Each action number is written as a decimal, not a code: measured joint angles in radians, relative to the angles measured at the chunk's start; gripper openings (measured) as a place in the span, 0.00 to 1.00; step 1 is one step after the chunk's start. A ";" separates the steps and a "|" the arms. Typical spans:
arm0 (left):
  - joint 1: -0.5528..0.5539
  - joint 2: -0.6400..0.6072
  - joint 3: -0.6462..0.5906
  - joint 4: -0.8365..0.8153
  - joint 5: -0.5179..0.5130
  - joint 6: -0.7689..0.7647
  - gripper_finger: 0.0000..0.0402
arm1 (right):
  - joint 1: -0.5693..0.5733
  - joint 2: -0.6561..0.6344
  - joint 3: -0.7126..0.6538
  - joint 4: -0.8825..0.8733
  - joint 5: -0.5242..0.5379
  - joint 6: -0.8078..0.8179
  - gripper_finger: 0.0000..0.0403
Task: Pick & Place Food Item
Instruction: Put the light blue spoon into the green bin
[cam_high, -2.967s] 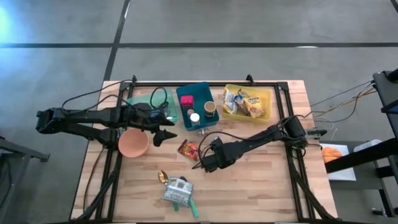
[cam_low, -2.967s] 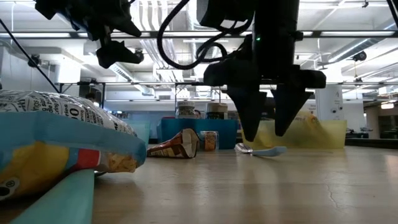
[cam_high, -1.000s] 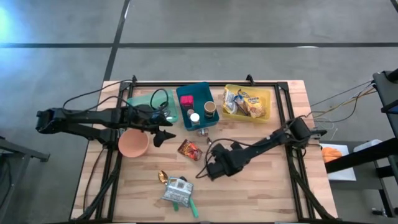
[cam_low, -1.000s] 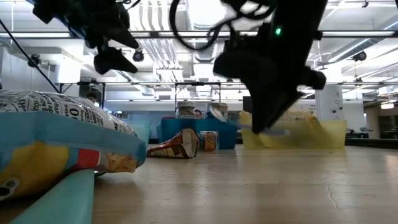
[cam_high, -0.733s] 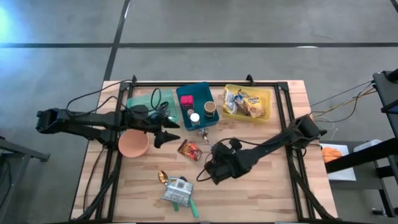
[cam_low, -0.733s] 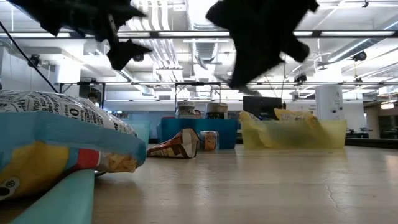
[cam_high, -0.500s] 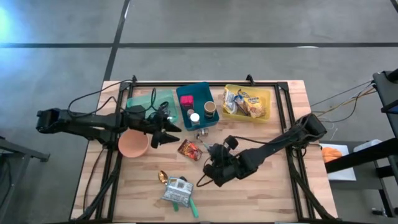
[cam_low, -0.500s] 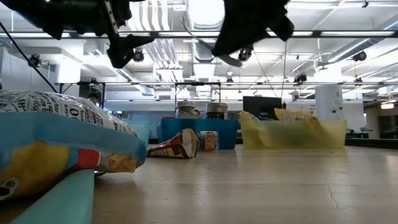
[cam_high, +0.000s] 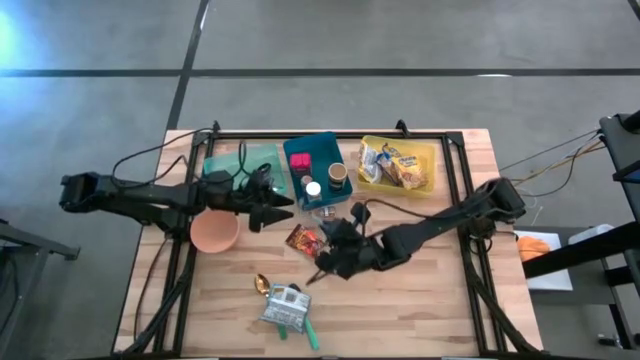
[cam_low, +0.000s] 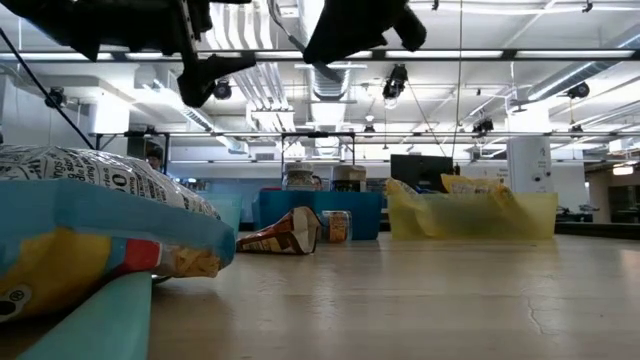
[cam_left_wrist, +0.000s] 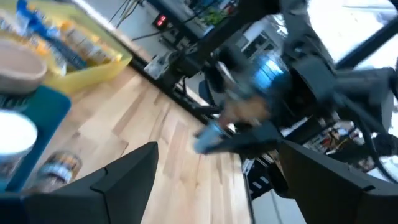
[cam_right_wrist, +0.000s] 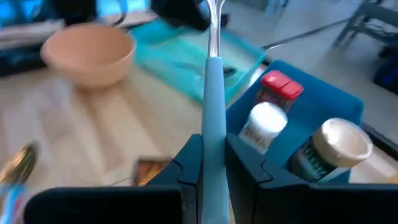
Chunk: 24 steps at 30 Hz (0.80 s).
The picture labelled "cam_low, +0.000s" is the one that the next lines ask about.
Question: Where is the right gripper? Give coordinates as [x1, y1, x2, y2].
[303, 0, 429, 65]

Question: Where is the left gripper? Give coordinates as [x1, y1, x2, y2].
[0, 0, 256, 108]

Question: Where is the white lidded spice jar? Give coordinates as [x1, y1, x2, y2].
[282, 160, 316, 193]

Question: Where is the furikake jar with tan lid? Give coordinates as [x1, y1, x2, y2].
[331, 164, 369, 194]

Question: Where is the green translucent plastic bin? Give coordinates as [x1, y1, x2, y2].
[197, 192, 245, 239]

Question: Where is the black monitor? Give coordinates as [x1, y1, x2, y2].
[389, 153, 455, 194]

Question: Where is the light blue ramen packet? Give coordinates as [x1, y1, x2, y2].
[0, 144, 237, 325]

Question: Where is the orange brown snack packet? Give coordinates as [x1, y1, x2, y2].
[236, 205, 323, 256]

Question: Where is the blue plastic bin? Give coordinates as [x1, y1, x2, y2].
[252, 188, 385, 242]

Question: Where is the yellow silver ramen packet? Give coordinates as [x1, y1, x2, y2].
[440, 173, 506, 197]

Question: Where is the small jar with orange label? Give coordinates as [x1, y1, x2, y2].
[319, 209, 353, 245]

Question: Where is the white column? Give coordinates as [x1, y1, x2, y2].
[507, 135, 555, 195]

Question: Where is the yellow translucent plastic bin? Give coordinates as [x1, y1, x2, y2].
[385, 192, 560, 241]

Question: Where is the black overhead rail with lights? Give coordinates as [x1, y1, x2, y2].
[0, 48, 640, 63]

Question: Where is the silver ventilation duct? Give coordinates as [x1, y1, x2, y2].
[304, 62, 369, 156]

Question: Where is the distant black metal frame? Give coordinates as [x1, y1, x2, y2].
[89, 128, 640, 189]

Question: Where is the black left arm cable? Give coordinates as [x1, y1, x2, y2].
[0, 27, 96, 151]

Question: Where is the teal handled utensil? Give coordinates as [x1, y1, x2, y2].
[17, 271, 154, 360]

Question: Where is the black aluminium table frame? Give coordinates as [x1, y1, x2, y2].
[554, 222, 640, 240]

